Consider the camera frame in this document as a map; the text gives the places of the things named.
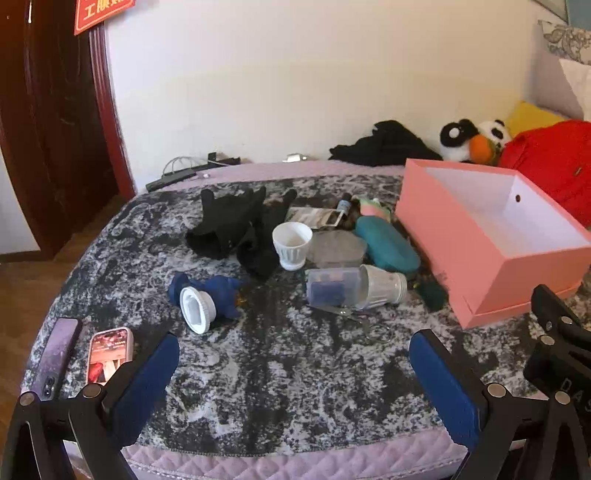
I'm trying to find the teal oval case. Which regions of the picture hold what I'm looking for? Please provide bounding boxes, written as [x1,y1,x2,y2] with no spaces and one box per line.
[355,216,422,273]

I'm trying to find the blue plush toy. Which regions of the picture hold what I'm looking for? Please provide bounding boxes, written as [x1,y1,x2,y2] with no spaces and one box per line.
[167,272,244,321]

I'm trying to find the grey patterned pillow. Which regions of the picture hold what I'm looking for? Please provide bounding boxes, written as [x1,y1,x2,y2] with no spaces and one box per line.
[536,19,591,116]

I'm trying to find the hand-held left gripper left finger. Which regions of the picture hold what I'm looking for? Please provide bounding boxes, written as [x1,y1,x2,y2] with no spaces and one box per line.
[0,331,181,480]

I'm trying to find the smartphone in white case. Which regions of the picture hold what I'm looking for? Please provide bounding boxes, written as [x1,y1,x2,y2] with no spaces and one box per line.
[86,327,134,386]

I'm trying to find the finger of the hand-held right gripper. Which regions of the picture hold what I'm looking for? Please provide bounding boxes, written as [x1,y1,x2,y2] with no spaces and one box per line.
[530,285,587,344]

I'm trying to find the black power strip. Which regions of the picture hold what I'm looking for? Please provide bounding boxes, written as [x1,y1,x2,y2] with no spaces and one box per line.
[145,168,197,193]

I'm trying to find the pastel spout pouch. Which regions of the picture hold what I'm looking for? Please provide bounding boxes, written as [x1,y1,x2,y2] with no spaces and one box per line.
[359,198,393,220]

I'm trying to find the dark red wooden door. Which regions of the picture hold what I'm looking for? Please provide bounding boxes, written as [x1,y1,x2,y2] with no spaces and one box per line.
[0,0,137,259]

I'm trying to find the black glove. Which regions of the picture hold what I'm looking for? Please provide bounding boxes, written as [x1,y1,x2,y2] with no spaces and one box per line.
[236,188,298,278]
[185,186,267,259]

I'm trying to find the white ribbed cup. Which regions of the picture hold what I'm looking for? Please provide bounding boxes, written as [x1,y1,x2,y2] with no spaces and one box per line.
[179,286,217,335]
[359,264,408,308]
[272,222,314,271]

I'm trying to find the red wall sign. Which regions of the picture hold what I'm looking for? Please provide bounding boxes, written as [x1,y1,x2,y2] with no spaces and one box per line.
[74,0,137,36]

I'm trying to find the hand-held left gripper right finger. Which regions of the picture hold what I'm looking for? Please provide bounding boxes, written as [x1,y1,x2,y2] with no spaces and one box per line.
[409,329,591,480]

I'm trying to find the white pillow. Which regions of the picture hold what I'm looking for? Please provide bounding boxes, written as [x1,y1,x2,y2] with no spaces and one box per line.
[558,58,591,121]

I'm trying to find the yellow pillow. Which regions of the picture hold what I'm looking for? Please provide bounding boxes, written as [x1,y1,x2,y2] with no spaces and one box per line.
[505,100,566,138]

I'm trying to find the white cable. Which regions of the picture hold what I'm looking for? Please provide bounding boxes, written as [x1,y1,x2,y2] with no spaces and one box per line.
[163,156,208,175]

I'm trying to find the purple smartphone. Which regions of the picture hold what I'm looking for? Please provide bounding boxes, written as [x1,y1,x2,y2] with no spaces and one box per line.
[27,318,84,402]

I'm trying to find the black clothing pile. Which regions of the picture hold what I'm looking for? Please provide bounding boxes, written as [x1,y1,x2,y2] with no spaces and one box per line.
[329,120,444,167]

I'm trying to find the dark green tassel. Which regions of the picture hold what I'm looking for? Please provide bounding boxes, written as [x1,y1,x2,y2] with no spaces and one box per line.
[418,272,450,311]

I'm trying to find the panda plush toy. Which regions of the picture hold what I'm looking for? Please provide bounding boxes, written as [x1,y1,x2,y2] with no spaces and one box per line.
[468,120,513,167]

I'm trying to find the black white plush toy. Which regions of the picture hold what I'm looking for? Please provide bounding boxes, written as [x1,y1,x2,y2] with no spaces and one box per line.
[438,119,478,162]

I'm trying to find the clear plastic jar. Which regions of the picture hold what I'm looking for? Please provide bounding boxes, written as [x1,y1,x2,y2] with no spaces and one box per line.
[305,267,365,308]

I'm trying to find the white card package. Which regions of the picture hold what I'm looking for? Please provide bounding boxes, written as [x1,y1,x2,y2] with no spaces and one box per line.
[285,207,345,230]

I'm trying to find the black white printed blanket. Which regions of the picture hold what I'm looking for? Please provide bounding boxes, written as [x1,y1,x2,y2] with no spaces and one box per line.
[21,174,591,457]

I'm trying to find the pink cardboard box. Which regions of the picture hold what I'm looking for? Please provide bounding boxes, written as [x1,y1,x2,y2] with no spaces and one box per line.
[394,158,591,330]

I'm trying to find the framed wall picture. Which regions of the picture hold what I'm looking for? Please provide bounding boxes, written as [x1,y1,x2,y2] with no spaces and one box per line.
[536,0,591,29]

